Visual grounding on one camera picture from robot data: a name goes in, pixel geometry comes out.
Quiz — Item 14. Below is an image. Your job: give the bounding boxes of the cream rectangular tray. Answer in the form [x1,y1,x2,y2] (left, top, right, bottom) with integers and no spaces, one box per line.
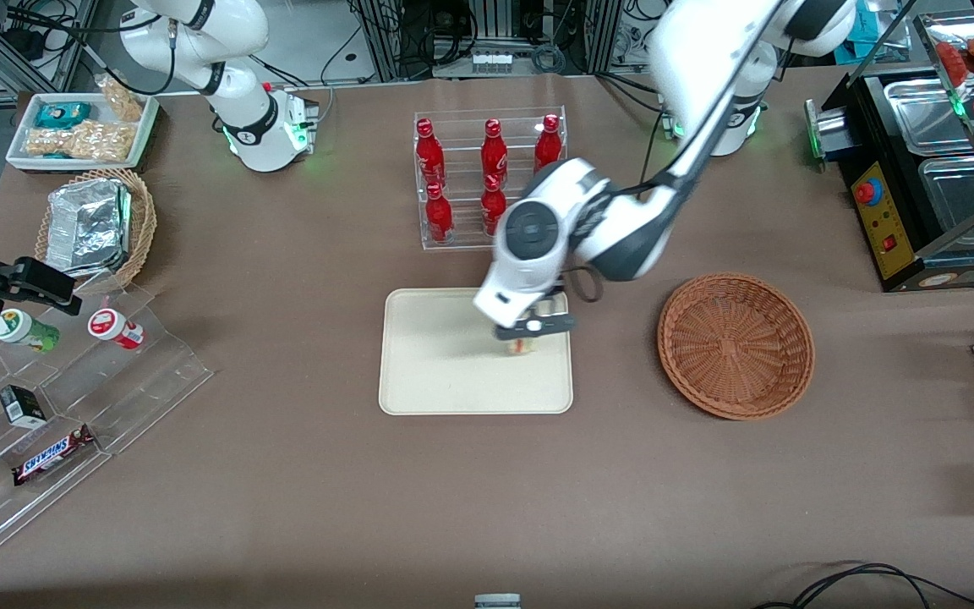
[378,287,574,416]

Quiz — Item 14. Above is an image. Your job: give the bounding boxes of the light wicker basket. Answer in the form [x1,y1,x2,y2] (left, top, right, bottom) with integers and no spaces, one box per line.
[35,167,158,295]

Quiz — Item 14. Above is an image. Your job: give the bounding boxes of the white snack tray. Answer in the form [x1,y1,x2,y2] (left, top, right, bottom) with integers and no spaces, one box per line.
[5,91,161,174]

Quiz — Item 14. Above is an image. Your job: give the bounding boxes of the brown wicker basket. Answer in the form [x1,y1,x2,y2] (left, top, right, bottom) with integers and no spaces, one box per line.
[657,272,816,421]

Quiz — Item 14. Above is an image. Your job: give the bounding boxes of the silver foil package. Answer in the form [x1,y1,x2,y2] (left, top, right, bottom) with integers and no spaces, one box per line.
[45,178,134,277]

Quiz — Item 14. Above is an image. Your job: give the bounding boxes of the red capped drink bottle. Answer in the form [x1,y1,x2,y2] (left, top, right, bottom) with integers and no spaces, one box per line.
[87,308,146,350]

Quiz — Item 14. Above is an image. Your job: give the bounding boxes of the red cola bottle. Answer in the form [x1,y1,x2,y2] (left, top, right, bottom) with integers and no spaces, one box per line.
[415,118,446,190]
[480,118,510,183]
[480,175,508,237]
[424,184,455,245]
[534,114,563,174]

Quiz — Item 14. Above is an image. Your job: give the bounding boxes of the small black carton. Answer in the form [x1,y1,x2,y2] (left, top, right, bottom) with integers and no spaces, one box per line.
[0,385,48,429]

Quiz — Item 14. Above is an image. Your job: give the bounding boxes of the clear acrylic step shelf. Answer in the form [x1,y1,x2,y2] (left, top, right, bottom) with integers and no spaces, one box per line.
[0,283,215,572]

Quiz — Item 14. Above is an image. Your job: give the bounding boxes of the large clear peanut snack bag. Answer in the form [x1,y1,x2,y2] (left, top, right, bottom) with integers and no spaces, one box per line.
[24,120,137,162]

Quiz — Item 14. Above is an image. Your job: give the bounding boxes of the Snickers chocolate bar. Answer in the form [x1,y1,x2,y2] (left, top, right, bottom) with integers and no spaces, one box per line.
[12,425,96,487]

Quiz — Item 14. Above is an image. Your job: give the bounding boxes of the teal snack packet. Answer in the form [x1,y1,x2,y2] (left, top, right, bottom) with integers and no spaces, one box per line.
[35,101,92,129]

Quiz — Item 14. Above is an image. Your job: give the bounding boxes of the clear acrylic bottle rack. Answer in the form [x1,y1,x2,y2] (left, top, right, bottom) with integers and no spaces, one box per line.
[413,106,567,251]

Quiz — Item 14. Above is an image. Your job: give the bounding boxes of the small clear peanut snack bag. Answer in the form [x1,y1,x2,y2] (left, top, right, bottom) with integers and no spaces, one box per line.
[96,74,146,123]

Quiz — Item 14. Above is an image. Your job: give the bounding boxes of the black food warmer machine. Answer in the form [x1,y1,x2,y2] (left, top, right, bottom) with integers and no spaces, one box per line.
[804,63,974,294]

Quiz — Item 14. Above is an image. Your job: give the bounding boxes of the steel warmer pan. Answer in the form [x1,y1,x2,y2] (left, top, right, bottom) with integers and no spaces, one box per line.
[917,156,974,248]
[883,76,974,158]

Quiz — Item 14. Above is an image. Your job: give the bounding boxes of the teal box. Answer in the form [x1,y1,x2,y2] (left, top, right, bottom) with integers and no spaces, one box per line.
[844,0,899,43]

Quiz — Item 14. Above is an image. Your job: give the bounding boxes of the red packaged snack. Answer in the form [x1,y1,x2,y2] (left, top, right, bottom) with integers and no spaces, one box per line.
[935,38,974,83]

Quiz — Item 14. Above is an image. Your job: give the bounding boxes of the black floor cable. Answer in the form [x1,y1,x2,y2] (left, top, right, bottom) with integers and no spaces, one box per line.
[753,562,974,609]

